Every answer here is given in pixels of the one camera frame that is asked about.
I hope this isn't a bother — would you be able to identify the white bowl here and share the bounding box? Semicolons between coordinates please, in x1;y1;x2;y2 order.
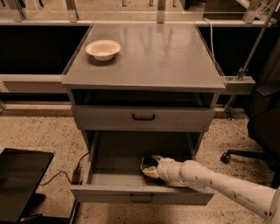
86;39;121;61

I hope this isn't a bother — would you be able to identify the black office chair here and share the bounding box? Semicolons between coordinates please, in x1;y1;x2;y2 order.
220;38;280;188

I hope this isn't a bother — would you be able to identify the green and yellow sponge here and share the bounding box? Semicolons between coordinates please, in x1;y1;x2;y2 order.
140;156;158;172

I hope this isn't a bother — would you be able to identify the closed grey upper drawer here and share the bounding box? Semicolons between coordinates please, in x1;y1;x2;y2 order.
72;106;215;132

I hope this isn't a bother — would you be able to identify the open grey lower drawer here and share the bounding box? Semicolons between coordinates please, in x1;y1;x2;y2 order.
71;131;214;206

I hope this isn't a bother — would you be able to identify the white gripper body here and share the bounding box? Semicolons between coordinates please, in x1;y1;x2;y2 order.
157;157;183;182

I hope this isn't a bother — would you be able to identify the grey drawer cabinet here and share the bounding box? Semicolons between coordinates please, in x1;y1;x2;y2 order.
60;22;227;152

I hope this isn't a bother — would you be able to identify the metal clamp rod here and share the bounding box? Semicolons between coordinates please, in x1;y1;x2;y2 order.
224;0;280;120

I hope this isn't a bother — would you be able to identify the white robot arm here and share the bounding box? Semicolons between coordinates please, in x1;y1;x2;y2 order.
140;156;280;224

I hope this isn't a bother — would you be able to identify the white cable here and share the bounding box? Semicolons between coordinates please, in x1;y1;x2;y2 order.
202;17;217;66

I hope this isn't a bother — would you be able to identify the black power adapter with cable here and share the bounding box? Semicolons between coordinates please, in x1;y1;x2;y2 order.
42;152;88;186

